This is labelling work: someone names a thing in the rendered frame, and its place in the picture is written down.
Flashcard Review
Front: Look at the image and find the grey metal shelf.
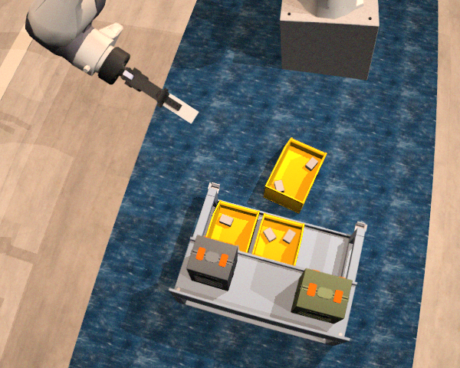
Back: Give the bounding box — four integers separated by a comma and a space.
169, 182, 367, 346

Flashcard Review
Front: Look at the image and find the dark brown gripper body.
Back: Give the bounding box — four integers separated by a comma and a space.
98, 47, 130, 85

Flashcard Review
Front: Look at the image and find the yellow bin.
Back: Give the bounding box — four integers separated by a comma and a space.
206, 201, 259, 253
264, 138, 327, 214
252, 215, 304, 266

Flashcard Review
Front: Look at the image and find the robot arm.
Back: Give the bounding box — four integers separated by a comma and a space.
25, 0, 364, 76

